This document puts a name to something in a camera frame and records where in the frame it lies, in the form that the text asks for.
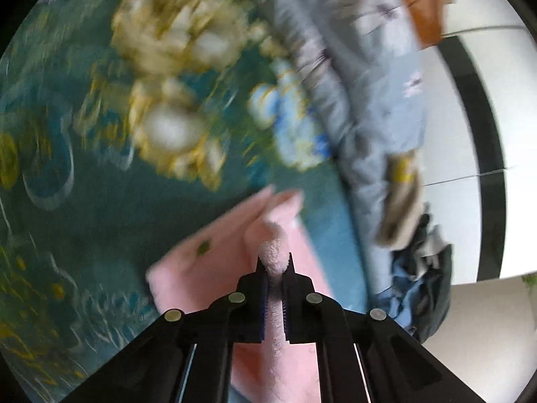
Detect blue denim garment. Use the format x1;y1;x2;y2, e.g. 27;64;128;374
373;251;430;335

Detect beige yellow plaid garment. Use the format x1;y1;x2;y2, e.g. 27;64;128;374
377;149;424;251

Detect grey floral quilt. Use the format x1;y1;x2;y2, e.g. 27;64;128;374
257;0;427;295

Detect green floral plush blanket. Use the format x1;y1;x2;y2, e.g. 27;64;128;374
1;0;369;402

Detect dark clothes pile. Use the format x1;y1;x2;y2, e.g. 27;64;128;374
392;213;452;343

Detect pink fleece pajama pants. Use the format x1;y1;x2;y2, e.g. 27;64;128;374
146;186;331;402

